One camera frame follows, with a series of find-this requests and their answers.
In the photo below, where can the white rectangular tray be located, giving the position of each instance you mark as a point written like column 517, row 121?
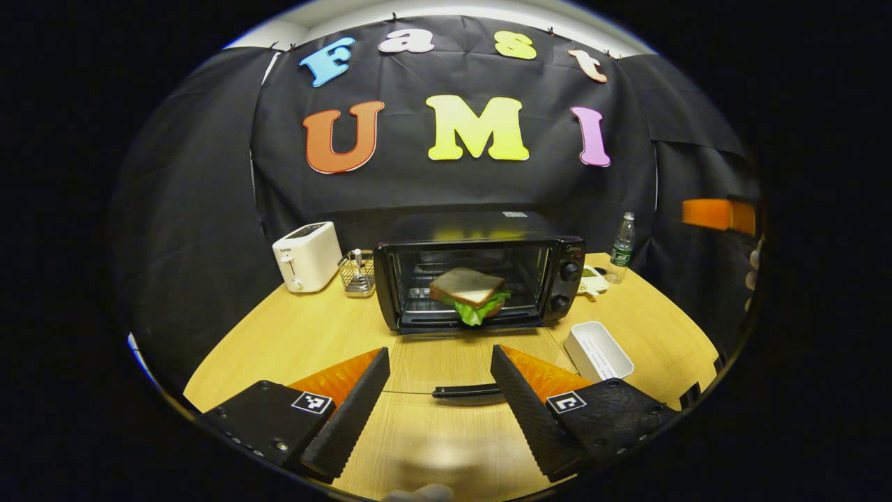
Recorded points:
column 599, row 352

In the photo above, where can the lettuce sandwich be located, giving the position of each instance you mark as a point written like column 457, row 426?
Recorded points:
column 465, row 286

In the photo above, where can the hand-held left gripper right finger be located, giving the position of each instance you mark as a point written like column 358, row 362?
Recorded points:
column 531, row 424

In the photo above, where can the black electric oven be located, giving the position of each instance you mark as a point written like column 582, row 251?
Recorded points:
column 481, row 229

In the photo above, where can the white toaster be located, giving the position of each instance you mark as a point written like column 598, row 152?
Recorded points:
column 306, row 258

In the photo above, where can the clear plastic water bottle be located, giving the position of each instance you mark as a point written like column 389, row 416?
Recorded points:
column 621, row 251

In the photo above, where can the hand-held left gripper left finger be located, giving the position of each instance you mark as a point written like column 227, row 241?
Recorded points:
column 348, row 424

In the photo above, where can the white compartment plate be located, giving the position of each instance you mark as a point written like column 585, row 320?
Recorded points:
column 592, row 280

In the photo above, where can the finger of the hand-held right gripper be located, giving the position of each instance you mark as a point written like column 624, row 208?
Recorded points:
column 707, row 213

